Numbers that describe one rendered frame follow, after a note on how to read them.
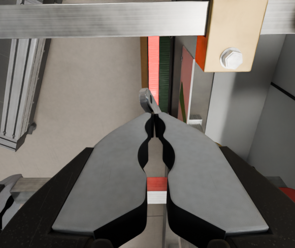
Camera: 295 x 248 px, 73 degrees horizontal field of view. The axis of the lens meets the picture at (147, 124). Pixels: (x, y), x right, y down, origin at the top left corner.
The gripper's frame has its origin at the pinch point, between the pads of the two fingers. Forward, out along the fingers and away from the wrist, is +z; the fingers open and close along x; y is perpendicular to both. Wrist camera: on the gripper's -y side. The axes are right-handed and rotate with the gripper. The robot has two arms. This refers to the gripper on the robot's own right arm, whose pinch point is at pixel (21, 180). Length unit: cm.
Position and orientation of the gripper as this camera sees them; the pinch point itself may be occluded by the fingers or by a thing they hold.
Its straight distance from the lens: 42.7
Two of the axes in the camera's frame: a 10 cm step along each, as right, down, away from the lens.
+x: 0.2, 8.6, 5.2
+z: -0.2, -5.2, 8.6
